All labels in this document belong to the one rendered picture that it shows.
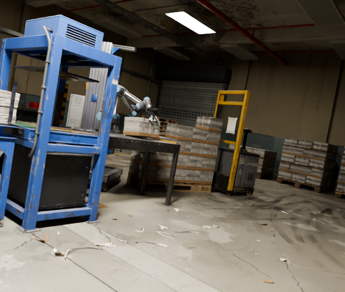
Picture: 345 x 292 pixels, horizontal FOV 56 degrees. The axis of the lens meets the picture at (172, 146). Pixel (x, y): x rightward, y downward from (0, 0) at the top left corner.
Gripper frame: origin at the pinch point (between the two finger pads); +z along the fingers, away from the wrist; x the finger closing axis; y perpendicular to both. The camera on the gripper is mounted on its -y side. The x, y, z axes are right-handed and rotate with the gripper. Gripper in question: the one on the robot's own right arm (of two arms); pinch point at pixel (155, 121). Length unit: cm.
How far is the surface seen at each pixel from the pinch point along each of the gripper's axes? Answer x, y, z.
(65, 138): 137, -6, 38
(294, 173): -591, 54, 56
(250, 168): -248, 15, 57
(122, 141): 67, -3, 33
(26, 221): 170, 20, 100
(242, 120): -205, -23, -17
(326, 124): -745, -43, -61
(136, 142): 47, -2, 34
